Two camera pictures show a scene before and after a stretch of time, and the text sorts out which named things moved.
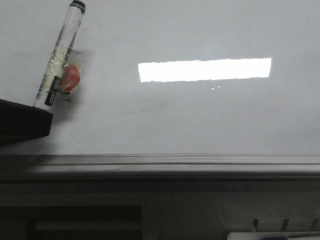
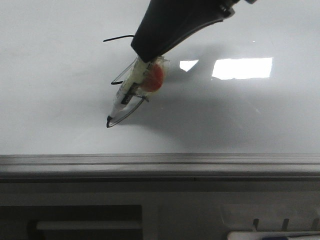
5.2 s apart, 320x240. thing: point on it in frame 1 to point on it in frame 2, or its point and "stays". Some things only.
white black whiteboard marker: x=61 y=78 to x=129 y=87
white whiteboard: x=172 y=77 stays
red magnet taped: x=71 y=76 to x=153 y=78
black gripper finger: x=19 y=123 to x=165 y=23
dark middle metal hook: x=285 y=224 stays
